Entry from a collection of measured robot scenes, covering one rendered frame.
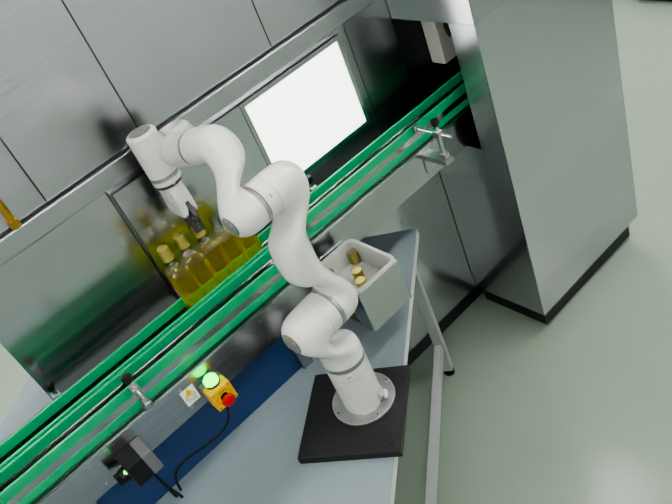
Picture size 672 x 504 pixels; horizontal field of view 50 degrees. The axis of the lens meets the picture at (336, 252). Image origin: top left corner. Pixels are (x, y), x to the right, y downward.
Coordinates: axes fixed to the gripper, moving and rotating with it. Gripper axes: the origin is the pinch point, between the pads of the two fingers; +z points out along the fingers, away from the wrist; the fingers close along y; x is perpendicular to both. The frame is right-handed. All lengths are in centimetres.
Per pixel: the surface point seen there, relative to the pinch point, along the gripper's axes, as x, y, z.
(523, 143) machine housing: 112, 23, 43
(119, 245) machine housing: -18.3, -14.8, -0.9
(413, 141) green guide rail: 80, 4, 25
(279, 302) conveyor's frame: 5.6, 15.6, 30.0
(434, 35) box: 114, -10, 5
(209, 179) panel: 14.7, -11.9, -2.0
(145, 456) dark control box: -51, 24, 33
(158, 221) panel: -5.5, -11.8, -1.1
